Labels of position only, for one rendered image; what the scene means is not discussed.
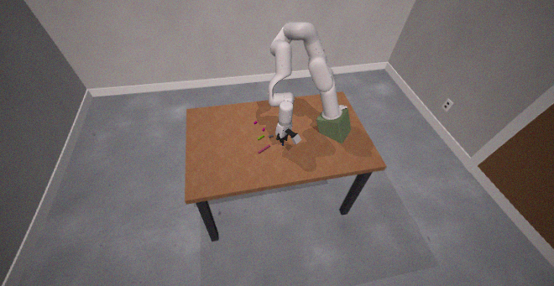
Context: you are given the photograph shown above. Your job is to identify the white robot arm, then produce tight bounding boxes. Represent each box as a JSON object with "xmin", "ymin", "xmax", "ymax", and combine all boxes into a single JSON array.
[{"xmin": 268, "ymin": 22, "xmax": 347, "ymax": 127}]

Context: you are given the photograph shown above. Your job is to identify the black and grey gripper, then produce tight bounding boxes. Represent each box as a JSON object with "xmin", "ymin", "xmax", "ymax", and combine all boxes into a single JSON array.
[{"xmin": 275, "ymin": 123, "xmax": 292, "ymax": 144}]

